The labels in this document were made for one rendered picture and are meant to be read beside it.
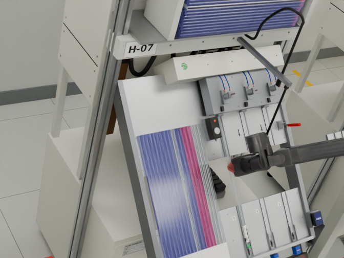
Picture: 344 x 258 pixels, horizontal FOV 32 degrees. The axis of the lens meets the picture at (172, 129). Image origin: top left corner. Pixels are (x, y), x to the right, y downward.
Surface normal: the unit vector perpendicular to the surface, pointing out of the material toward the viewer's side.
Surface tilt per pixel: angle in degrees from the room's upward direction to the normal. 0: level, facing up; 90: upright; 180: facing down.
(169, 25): 90
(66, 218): 90
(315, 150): 65
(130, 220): 0
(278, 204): 43
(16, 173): 0
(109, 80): 90
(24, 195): 0
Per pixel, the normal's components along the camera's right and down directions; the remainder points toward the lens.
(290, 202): 0.51, -0.14
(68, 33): -0.83, 0.16
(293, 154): -0.38, 0.04
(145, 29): 0.22, -0.77
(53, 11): 0.50, 0.61
